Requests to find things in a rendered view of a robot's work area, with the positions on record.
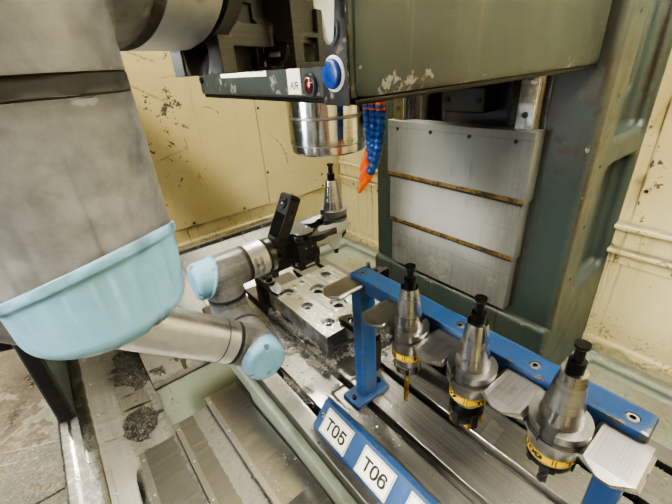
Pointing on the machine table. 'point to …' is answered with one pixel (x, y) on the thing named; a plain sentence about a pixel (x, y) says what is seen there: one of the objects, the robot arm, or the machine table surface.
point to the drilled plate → (304, 319)
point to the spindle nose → (325, 129)
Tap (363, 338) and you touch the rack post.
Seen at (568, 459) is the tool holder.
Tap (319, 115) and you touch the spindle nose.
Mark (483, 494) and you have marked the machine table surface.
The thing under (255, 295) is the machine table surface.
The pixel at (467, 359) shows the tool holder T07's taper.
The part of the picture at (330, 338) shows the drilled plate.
